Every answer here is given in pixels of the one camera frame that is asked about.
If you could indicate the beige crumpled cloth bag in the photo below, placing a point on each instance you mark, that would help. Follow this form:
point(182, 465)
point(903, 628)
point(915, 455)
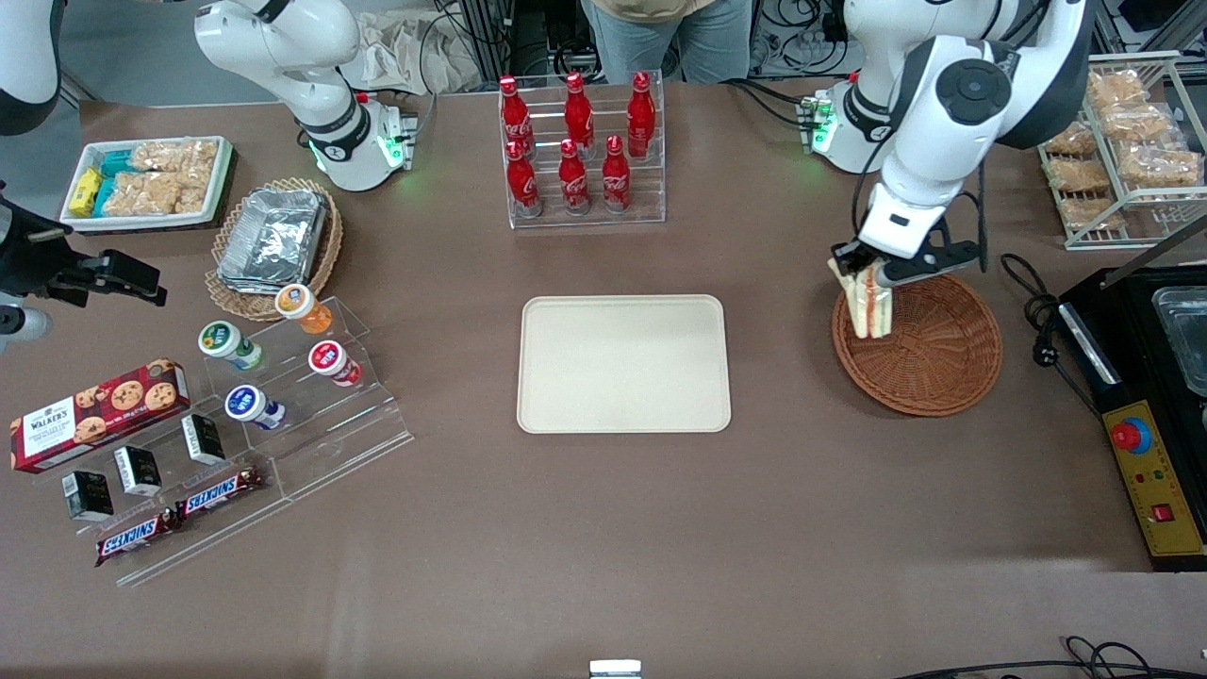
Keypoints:
point(405, 52)

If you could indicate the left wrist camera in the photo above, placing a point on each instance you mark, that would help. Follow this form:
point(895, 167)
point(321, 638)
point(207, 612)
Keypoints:
point(943, 257)

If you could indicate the yellow emergency stop control box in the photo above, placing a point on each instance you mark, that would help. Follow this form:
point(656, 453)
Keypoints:
point(1155, 481)

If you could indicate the stacked aluminium foil containers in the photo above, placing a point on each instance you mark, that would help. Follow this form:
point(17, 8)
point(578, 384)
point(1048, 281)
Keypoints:
point(273, 236)

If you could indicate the teal snack pack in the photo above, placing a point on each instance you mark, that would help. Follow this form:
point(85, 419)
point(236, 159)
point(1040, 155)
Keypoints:
point(104, 196)
point(118, 163)

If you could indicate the yellow snack pack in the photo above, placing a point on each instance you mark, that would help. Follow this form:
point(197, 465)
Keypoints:
point(85, 190)

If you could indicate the person in jeans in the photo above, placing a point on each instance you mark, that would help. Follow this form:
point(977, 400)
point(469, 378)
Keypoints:
point(669, 42)

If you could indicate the Snickers chocolate bar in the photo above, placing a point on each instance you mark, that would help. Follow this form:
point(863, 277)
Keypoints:
point(219, 492)
point(134, 538)

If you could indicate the clear acrylic snack step stand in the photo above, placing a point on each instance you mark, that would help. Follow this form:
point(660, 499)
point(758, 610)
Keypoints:
point(217, 538)

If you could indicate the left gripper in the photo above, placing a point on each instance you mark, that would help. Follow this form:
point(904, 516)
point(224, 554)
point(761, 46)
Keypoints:
point(846, 255)

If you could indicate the beige rectangular tray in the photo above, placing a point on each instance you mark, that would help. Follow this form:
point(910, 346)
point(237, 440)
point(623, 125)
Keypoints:
point(622, 368)

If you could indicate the clear acrylic bottle rack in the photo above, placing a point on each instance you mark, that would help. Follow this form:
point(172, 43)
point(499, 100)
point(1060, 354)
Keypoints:
point(651, 203)

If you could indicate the triangular white bread sandwich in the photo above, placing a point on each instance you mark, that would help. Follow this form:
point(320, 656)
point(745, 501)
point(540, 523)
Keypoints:
point(869, 309)

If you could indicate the blue lid yoghurt cup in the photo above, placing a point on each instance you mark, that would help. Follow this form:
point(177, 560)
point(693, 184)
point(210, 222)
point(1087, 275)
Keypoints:
point(250, 405)

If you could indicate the clear glass container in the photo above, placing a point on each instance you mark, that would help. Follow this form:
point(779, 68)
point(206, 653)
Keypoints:
point(1183, 339)

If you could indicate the red Walkers cookie box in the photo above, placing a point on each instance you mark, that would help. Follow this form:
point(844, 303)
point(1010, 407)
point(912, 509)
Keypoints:
point(94, 415)

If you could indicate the red cola bottle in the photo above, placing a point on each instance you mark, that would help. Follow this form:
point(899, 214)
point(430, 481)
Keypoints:
point(578, 113)
point(616, 179)
point(641, 118)
point(522, 184)
point(572, 184)
point(515, 118)

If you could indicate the small black box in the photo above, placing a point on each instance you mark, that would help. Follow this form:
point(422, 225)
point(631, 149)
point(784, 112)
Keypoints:
point(88, 495)
point(139, 471)
point(204, 438)

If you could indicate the red lid yoghurt cup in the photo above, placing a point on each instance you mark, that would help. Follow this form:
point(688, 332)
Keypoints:
point(330, 361)

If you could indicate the white rectangular snack tray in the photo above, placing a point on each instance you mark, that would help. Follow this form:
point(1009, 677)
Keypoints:
point(222, 179)

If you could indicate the clear bag rice crackers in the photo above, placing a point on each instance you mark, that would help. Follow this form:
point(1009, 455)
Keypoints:
point(146, 193)
point(174, 156)

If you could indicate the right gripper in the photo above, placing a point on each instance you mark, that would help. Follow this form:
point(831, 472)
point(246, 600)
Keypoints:
point(28, 256)

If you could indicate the green lid yoghurt cup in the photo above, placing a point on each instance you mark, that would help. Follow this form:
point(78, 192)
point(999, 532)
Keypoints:
point(224, 341)

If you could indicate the light oval wicker basket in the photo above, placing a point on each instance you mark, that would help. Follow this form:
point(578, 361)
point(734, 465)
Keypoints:
point(231, 300)

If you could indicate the black table appliance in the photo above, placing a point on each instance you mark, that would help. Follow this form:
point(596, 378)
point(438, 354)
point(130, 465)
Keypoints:
point(1132, 339)

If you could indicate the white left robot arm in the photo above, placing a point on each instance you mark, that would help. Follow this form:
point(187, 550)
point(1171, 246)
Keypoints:
point(971, 90)

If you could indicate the orange lid yoghurt cup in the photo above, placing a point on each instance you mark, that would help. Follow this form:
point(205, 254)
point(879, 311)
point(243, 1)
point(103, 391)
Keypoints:
point(300, 306)

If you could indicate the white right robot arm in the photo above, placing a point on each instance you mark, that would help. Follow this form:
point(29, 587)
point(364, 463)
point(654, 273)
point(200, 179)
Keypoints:
point(283, 47)

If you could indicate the clear acrylic cup step stand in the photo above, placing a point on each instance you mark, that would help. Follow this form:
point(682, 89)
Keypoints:
point(349, 434)

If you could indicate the bagged fried snack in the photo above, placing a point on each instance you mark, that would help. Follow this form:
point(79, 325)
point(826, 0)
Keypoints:
point(1070, 140)
point(1160, 165)
point(1094, 213)
point(1117, 88)
point(1080, 175)
point(1136, 123)

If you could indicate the brown round wicker basket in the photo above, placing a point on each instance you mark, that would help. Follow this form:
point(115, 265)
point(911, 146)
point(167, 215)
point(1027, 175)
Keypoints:
point(934, 358)

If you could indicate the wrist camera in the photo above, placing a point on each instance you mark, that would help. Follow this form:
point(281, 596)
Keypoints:
point(21, 325)
point(943, 257)

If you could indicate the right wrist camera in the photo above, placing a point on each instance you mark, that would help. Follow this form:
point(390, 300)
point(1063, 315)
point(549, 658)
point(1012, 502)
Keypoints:
point(21, 325)

